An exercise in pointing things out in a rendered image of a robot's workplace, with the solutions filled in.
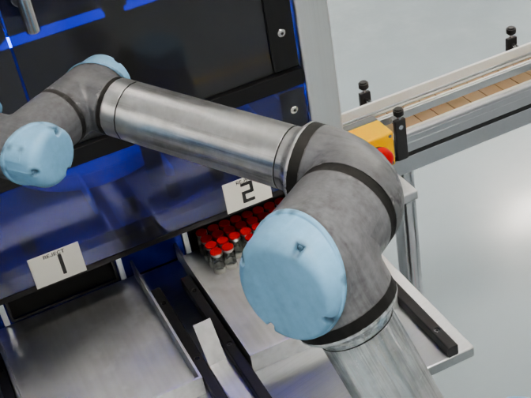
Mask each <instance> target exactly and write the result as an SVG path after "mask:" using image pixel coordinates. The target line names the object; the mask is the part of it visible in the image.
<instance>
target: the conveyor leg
mask: <svg viewBox="0 0 531 398"><path fill-rule="evenodd" d="M401 177H402V178H403V179H404V180H405V181H407V182H408V183H409V184H410V185H411V186H413V187H414V188H415V182H414V172H413V171H410V172H408V173H406V174H404V175H401ZM395 236H396V245H397V260H398V268H399V272H400V273H401V274H402V275H403V276H404V277H405V278H406V279H407V280H408V281H409V282H410V283H411V284H412V285H413V286H414V287H415V288H416V289H417V290H418V291H419V292H420V293H421V294H422V295H424V290H423V281H422V270H421V260H420V241H419V231H418V221H417V210H416V200H414V201H411V202H409V203H407V204H405V208H404V213H403V216H402V220H401V225H400V227H399V228H398V230H397V233H396V234H395Z"/></svg>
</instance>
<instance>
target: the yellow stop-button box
mask: <svg viewBox="0 0 531 398"><path fill-rule="evenodd" d="M343 130H345V131H348V132H350V133H353V134H355V135H356V136H358V137H360V138H362V139H364V140H365V141H367V142H368V143H370V144H371V145H373V146H375V147H376V148H381V147H385V148H388V149H389V150H390V151H391V152H392V153H393V155H394V139H393V132H392V131H391V130H390V129H388V128H387V127H386V126H384V125H383V124H382V123H381V122H380V121H378V119H377V118H376V117H375V116H371V117H368V118H365V119H362V120H360V121H358V122H354V123H352V124H349V125H347V126H344V127H343ZM394 164H395V155H394V161H393V163H392V165H394Z"/></svg>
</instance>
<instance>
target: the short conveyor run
mask: <svg viewBox="0 0 531 398"><path fill-rule="evenodd" d="M515 33H516V28H515V27H514V26H512V25H511V26H508V27H507V28H506V34H507V35H509V36H510V37H508V38H506V51H504V52H503V53H500V54H497V55H494V56H491V57H490V58H486V59H484V60H481V61H479V62H475V63H473V64H471V65H468V66H465V67H462V68H460V69H456V70H455V71H452V72H449V73H446V74H443V75H442V76H439V77H436V78H433V79H430V80H429V81H425V82H423V83H420V84H417V85H414V86H412V87H410V88H406V89H404V90H401V91H400V92H395V93H394V94H391V95H388V96H385V97H382V98H381V99H377V100H375V101H371V92H370V91H369V90H367V89H368V88H369V84H368V81H365V80H362V81H360V82H359V83H358V85H359V89H360V90H362V92H360V93H359V102H360V106H359V107H356V108H353V109H351V110H349V111H346V112H343V113H341V117H342V123H343V127H344V126H347V125H349V124H352V123H354V122H358V121H360V120H362V119H365V118H368V117H371V116H375V117H376V118H377V119H378V121H380V122H381V123H382V124H383V125H384V126H386V127H387V128H388V129H390V130H391V131H392V132H393V139H394V155H395V164H394V165H393V167H394V169H395V171H396V172H397V173H398V174H399V175H400V176H401V175H404V174H406V173H408V172H410V171H414V170H415V169H418V168H420V167H423V166H426V165H428V164H430V163H434V162H435V161H438V160H441V159H443V158H446V157H448V156H451V155H453V154H455V153H457V152H460V151H463V150H465V149H467V148H471V147H473V146H475V145H478V144H480V143H483V142H485V141H488V140H491V139H492V138H495V137H497V136H500V135H502V134H505V133H508V132H510V131H512V130H516V129H517V128H520V127H522V126H525V125H528V124H530V123H531V42H529V43H526V44H523V45H521V46H518V45H517V36H513V35H514V34H515Z"/></svg>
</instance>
